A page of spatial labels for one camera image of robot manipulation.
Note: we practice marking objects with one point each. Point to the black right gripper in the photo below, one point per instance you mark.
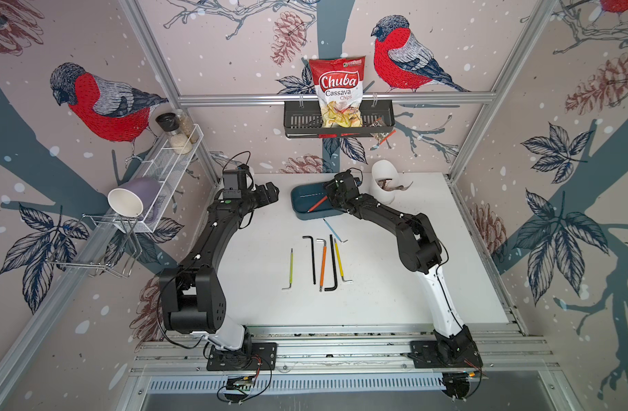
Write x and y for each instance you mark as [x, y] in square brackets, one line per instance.
[329, 187]

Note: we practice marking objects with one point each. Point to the black wire wall basket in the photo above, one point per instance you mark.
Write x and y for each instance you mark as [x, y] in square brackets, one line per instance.
[310, 120]

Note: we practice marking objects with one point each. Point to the black lid shelf jar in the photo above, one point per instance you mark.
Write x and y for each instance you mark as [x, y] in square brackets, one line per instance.
[177, 140]

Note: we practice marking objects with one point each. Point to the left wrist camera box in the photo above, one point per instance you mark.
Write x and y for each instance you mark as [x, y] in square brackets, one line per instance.
[236, 183]

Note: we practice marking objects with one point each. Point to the orange hex key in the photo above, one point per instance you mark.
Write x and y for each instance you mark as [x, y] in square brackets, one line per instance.
[323, 263]

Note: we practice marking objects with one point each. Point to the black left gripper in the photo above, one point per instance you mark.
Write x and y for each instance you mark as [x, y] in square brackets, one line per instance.
[264, 199]

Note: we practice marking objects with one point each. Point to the teal plastic storage box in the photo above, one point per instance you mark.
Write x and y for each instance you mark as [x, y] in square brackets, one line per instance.
[305, 196]

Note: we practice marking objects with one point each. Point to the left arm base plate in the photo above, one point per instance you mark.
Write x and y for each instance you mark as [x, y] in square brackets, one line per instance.
[261, 356]

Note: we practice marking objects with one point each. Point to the blue hex key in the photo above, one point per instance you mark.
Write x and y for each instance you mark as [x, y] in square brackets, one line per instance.
[333, 232]

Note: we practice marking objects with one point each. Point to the clear glass shelf jar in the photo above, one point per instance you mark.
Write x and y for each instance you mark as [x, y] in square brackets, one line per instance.
[187, 126]

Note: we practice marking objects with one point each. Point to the wire cup stand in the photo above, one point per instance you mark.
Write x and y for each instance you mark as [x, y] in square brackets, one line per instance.
[97, 245]

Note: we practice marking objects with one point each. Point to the black short-bend hex key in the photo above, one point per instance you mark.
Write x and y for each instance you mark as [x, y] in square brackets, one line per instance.
[312, 253]

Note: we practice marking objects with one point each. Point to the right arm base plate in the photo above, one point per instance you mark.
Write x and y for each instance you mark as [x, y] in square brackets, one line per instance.
[433, 354]

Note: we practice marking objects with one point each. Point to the purple white cup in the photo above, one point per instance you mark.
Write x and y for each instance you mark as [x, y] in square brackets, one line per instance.
[135, 197]

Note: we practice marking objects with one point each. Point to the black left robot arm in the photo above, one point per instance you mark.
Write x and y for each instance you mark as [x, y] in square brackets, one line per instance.
[190, 295]

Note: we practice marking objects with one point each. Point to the white wire wall shelf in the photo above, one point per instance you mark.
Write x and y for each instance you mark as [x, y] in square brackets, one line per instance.
[167, 165]

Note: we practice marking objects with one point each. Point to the yellow hex key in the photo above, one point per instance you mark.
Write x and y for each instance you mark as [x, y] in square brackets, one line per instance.
[339, 263]

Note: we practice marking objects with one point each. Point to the Chuba cassava chips bag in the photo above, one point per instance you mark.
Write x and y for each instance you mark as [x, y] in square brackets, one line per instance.
[339, 87]

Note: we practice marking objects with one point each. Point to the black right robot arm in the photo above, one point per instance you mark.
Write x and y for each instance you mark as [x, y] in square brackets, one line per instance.
[419, 250]

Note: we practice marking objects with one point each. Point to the white utensil holder cup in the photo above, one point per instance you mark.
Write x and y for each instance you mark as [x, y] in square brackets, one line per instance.
[384, 181]

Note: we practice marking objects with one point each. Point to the green hex key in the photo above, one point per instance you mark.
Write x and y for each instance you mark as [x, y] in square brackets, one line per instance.
[290, 276]

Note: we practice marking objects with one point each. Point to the long black hex key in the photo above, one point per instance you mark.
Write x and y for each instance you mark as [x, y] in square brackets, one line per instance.
[334, 268]

